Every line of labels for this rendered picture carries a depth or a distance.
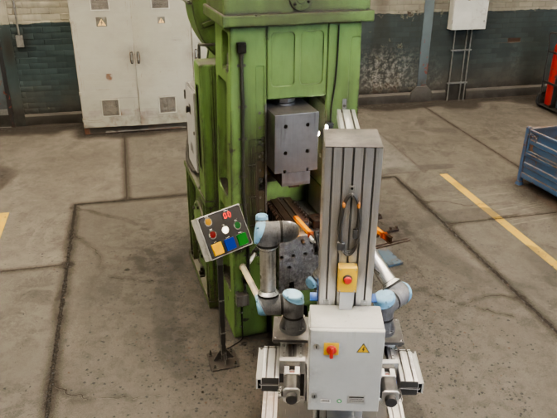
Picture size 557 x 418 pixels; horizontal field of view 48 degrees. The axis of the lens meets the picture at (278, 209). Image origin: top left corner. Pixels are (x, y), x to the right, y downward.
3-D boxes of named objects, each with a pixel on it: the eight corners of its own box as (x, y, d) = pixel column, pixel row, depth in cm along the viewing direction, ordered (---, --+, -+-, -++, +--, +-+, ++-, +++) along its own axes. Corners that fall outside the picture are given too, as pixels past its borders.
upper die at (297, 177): (309, 183, 426) (310, 170, 422) (281, 187, 420) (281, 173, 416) (290, 162, 462) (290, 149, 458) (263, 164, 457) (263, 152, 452)
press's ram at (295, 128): (329, 167, 425) (331, 110, 408) (274, 174, 415) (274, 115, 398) (307, 148, 462) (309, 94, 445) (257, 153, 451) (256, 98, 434)
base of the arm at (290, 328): (306, 336, 347) (307, 321, 343) (278, 335, 348) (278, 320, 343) (306, 320, 361) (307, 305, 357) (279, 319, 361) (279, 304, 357)
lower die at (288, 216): (308, 230, 441) (308, 219, 437) (281, 234, 436) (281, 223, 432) (289, 206, 477) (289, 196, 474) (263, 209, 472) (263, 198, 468)
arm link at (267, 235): (283, 318, 343) (283, 225, 325) (256, 320, 342) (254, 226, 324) (281, 308, 354) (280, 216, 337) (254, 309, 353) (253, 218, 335)
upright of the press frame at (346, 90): (348, 318, 503) (366, 20, 405) (317, 323, 496) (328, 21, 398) (327, 289, 541) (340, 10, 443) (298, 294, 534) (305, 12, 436)
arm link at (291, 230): (303, 220, 328) (293, 219, 377) (283, 221, 327) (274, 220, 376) (304, 241, 328) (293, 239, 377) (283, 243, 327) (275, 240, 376)
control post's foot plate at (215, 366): (241, 366, 449) (241, 356, 445) (210, 372, 443) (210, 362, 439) (234, 348, 467) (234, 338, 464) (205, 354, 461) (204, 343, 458)
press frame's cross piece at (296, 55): (326, 95, 418) (328, 21, 398) (266, 100, 407) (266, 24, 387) (303, 80, 456) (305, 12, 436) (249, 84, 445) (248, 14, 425)
